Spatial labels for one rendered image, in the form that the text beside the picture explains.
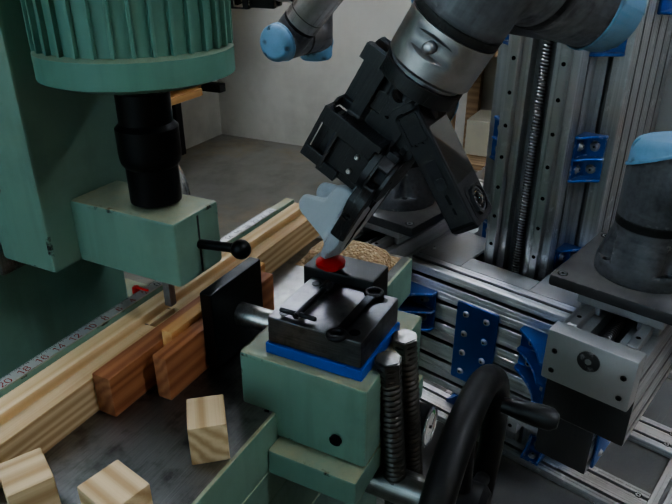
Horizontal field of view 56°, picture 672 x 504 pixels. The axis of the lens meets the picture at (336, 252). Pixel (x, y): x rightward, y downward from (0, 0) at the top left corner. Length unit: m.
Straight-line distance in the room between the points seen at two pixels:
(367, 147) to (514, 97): 0.70
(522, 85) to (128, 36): 0.82
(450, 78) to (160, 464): 0.40
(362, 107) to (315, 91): 3.78
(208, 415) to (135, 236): 0.20
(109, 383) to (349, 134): 0.32
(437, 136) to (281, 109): 3.98
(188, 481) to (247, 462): 0.06
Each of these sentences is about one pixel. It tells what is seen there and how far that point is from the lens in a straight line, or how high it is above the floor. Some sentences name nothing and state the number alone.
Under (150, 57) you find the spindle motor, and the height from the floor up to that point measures 1.23.
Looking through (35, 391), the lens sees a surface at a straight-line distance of 0.64.
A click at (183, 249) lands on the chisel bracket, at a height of 1.04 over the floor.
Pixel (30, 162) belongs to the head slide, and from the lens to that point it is 0.67.
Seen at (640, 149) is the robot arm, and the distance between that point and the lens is 1.05.
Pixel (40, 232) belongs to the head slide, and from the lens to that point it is 0.70.
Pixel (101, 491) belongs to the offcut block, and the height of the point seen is 0.94.
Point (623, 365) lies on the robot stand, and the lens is 1.01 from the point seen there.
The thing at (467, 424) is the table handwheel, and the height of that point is 0.95.
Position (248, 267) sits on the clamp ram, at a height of 0.99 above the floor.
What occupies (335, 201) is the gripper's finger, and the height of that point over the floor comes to 1.09.
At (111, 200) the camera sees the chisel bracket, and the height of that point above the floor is 1.07.
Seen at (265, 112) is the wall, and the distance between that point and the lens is 4.56.
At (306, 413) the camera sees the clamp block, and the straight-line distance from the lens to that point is 0.61.
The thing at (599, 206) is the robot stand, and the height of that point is 0.86.
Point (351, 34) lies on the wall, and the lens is 4.15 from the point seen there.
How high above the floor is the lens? 1.31
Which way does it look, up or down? 27 degrees down
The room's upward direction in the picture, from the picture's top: straight up
